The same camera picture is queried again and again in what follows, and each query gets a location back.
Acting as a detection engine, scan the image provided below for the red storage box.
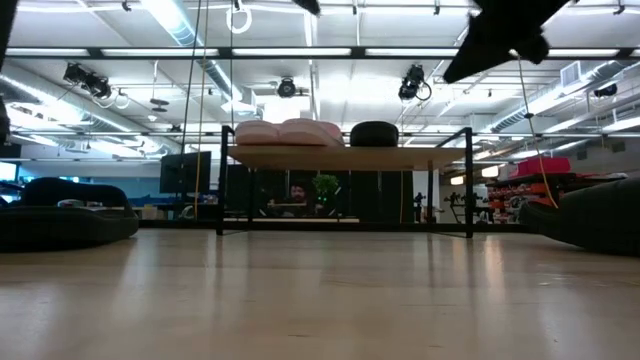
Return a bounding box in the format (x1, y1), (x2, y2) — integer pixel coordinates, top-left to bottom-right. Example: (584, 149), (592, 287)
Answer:
(508, 156), (573, 180)

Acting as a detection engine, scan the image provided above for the silver ventilation duct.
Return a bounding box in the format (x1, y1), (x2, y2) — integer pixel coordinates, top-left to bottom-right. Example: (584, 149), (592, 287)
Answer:
(142, 0), (244, 101)

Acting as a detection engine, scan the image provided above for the person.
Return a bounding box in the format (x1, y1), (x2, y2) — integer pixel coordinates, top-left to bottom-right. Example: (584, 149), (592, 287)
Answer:
(285, 180), (315, 217)

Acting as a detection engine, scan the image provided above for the black aluminium rig frame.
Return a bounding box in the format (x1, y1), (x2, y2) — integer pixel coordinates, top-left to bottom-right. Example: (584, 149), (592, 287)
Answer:
(0, 46), (640, 62)

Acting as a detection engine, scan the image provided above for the cream hanging cable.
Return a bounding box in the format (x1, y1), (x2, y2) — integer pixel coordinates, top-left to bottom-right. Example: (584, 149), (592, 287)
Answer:
(516, 54), (560, 209)

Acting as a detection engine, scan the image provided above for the white looped cable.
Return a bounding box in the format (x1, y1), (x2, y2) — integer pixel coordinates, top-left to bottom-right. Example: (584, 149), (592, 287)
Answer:
(225, 0), (254, 36)

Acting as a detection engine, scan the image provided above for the black hanging cable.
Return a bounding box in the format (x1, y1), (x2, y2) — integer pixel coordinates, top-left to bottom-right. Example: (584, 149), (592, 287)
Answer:
(178, 0), (202, 169)

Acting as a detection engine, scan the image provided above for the black storage rack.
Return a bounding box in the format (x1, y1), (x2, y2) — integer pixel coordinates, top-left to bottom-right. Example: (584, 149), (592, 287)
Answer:
(485, 172), (629, 225)

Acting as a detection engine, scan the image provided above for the black overhead camera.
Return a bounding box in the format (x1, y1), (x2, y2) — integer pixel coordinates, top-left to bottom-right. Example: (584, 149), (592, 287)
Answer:
(292, 0), (322, 16)

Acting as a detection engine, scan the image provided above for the black computer monitor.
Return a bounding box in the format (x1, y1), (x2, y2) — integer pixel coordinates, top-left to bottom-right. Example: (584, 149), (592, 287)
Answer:
(159, 150), (213, 195)

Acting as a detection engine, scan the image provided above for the black-framed wooden shelf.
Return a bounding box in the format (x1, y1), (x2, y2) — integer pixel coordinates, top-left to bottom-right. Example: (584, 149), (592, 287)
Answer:
(216, 124), (475, 239)

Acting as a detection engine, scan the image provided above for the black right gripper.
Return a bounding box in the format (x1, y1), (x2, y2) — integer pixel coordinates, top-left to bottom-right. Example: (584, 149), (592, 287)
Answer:
(442, 0), (572, 85)

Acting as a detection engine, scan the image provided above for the green background plant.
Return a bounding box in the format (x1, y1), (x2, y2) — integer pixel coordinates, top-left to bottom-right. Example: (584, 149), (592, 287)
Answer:
(311, 173), (342, 214)

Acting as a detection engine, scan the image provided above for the black bean bag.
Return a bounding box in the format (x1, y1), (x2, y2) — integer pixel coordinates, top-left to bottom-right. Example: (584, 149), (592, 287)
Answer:
(517, 176), (640, 258)

